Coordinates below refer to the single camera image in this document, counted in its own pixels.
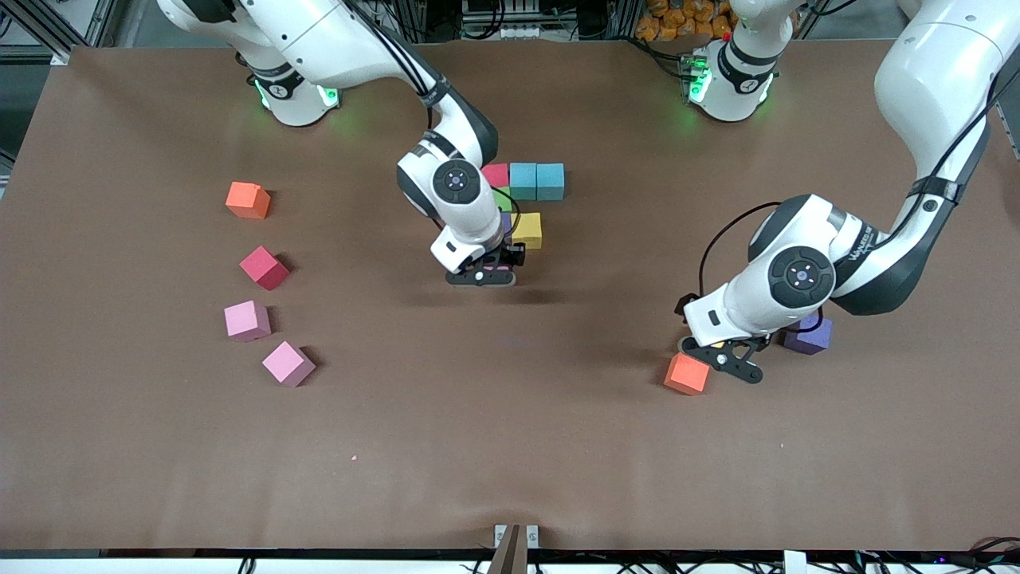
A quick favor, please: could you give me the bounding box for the orange foam block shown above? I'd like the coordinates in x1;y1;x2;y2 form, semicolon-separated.
664;352;712;397
225;182;272;220

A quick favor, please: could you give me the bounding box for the brown paper table cover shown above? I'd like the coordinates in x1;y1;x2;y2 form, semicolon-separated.
0;38;1020;552

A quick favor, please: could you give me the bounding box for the pile of orange yellow objects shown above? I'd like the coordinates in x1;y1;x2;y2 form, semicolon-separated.
636;0;738;42

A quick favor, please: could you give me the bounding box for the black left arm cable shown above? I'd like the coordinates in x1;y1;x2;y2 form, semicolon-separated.
698;199;790;300

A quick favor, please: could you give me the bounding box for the metal table clamp bracket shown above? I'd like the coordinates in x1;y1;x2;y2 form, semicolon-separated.
494;524;540;574

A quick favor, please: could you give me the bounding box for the aluminium frame profile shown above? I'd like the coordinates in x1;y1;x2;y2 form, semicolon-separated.
12;0;120;66

